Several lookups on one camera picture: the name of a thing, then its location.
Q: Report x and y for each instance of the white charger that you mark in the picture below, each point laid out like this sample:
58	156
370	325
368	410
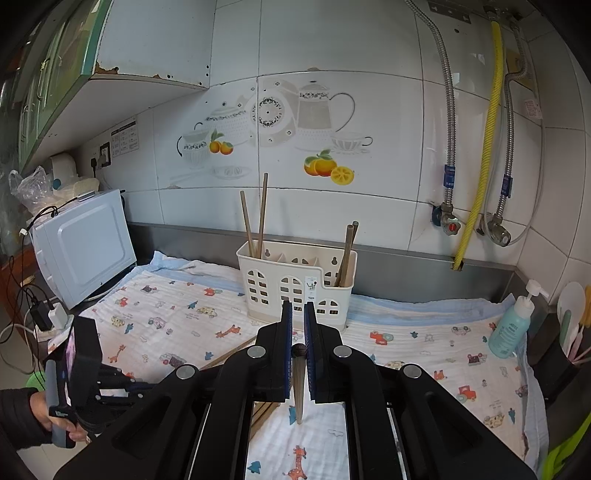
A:
59	316

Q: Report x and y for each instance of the yellow kitchen utensil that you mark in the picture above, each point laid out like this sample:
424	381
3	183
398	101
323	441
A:
586	304

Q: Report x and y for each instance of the teal soap pump bottle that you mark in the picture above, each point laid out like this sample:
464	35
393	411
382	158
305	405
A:
508	332

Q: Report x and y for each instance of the clear plastic bag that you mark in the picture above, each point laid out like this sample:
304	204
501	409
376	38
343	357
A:
27	189

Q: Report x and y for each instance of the pink kitchen utensil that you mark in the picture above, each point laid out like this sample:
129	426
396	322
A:
575	346

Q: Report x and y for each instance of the printed wall label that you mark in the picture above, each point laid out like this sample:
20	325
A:
123	139

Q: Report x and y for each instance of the person's left forearm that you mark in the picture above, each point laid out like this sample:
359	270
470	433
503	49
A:
14	415

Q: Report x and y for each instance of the person's left hand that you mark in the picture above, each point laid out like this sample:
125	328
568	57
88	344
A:
39	410

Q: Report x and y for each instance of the green round object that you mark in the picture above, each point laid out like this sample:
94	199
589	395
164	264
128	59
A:
34	382

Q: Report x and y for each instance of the set of wooden chopsticks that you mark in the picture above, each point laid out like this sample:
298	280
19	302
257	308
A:
263	207

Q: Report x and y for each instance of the chrome angle valve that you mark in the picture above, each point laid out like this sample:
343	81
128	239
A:
498	233

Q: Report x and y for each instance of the green wall cabinet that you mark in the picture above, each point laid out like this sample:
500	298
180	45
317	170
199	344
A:
60	69

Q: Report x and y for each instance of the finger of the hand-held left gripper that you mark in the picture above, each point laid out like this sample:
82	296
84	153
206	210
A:
115	400
124	379

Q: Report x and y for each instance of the brown wooden chopstick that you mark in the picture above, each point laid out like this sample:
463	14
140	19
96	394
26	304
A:
300	383

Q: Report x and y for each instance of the white wall socket with plug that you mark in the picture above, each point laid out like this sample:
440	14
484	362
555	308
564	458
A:
93	166

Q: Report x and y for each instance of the white cartoon-print cloth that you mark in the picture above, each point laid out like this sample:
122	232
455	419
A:
415	307

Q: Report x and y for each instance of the white microwave oven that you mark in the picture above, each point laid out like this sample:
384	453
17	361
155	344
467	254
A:
83	244

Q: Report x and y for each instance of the white rounded appliance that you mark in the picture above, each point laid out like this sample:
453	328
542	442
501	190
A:
62	168

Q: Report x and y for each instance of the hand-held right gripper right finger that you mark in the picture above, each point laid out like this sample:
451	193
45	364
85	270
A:
310	350

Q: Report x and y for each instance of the printed white muslin cloth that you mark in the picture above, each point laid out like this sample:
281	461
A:
438	341

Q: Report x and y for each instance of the dark wall switch socket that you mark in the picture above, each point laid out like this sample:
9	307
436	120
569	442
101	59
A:
105	154

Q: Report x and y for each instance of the black power adapter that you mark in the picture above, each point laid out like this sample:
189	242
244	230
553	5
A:
41	314

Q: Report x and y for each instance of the white silicone spatula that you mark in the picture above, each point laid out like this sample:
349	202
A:
570	300

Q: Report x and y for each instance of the cream plastic cutlery holder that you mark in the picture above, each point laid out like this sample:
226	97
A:
274	290

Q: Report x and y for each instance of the black utensil container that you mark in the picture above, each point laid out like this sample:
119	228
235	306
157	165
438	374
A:
549	364

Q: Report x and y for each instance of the pink wall label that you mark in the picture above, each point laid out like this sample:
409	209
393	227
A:
533	108

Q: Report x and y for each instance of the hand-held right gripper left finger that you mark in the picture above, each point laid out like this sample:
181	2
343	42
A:
287	350

